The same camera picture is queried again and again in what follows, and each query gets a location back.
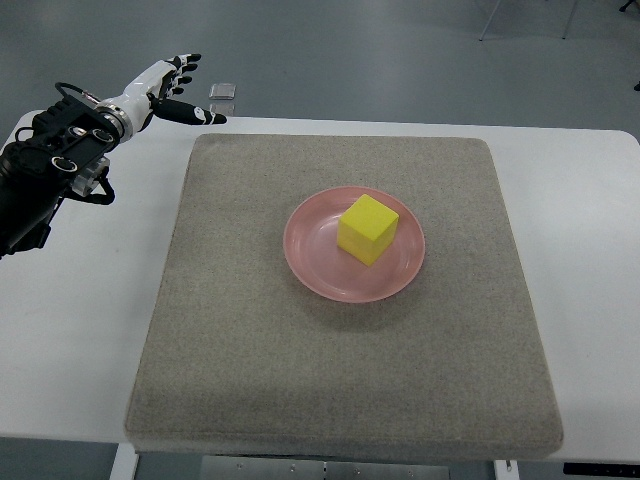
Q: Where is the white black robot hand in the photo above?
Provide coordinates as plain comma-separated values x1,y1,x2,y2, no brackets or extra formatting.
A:
96,53,227,142

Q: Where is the yellow cube block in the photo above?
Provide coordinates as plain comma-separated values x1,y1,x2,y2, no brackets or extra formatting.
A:
337,194,399,266

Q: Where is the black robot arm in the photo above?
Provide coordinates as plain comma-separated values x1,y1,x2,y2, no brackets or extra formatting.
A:
1,82,131,256

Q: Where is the pink plate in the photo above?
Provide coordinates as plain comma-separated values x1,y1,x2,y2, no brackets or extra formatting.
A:
283,186,426,303

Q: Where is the clear floor socket cover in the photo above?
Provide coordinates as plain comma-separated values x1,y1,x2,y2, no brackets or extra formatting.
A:
209,83,236,100

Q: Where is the grey fabric mat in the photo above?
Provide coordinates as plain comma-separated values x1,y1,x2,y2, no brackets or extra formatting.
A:
124,134,563,463

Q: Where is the metal table frame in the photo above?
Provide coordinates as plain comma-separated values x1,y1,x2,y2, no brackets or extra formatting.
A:
108,442,640,480

